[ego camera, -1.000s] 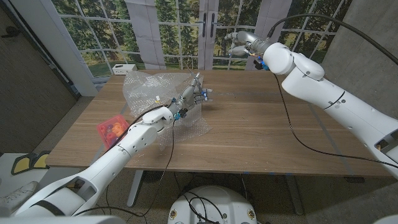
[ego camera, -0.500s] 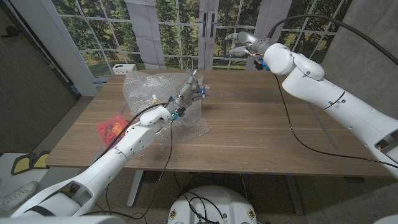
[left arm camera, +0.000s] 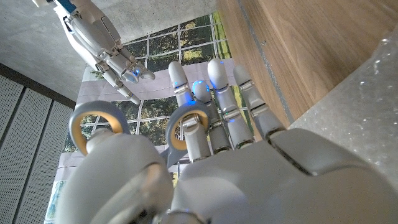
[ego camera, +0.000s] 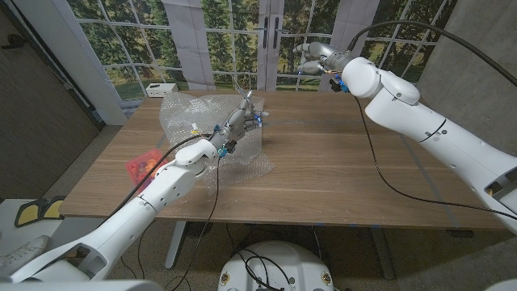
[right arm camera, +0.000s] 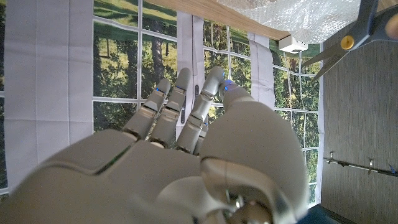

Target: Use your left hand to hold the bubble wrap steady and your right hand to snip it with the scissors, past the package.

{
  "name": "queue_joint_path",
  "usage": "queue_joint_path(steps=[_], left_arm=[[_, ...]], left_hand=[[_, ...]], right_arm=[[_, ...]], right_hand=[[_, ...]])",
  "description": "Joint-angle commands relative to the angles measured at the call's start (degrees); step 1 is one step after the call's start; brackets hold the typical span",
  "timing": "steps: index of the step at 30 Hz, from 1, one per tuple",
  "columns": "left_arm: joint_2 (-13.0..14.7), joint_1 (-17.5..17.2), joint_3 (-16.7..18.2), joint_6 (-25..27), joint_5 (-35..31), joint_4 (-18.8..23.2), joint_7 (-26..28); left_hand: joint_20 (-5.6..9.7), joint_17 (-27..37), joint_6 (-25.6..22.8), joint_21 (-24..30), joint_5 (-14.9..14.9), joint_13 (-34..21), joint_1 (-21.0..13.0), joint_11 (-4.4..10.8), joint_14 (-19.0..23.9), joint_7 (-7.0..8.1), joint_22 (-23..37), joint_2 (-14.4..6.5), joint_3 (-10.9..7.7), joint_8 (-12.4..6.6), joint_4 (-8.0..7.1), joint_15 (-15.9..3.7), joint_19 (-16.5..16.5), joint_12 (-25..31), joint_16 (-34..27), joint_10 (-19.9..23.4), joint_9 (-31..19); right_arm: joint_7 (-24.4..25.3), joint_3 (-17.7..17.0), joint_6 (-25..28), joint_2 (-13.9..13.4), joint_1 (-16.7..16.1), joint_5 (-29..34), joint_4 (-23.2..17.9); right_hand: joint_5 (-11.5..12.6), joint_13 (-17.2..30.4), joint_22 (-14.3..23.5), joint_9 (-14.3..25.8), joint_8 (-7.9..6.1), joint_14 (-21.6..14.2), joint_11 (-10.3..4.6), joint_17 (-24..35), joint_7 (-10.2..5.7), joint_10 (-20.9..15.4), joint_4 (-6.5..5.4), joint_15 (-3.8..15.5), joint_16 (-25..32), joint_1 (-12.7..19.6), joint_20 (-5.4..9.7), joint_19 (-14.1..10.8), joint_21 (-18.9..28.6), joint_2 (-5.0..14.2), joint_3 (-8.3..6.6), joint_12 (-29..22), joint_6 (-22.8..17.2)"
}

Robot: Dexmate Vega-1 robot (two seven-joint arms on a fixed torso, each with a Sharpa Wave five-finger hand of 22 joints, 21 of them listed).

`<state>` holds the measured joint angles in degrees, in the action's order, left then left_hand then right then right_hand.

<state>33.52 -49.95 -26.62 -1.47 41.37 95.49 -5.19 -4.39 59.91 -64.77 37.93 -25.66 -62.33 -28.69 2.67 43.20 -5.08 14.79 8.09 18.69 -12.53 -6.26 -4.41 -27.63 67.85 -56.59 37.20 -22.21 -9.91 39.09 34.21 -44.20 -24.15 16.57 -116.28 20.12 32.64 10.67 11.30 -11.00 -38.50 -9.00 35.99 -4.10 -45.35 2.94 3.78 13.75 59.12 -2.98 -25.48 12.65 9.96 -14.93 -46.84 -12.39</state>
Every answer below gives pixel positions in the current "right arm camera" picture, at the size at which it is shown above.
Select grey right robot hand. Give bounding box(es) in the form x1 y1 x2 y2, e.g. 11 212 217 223
0 65 312 224

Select scissors with orange grey handles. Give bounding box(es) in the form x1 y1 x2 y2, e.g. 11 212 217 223
301 0 398 83

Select clear bubble wrap sheet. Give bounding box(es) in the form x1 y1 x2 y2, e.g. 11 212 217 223
217 0 363 44

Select small white box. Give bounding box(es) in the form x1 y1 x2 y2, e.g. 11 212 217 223
278 34 308 54

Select black wall hook rail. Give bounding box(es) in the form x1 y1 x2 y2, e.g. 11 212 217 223
323 151 398 178

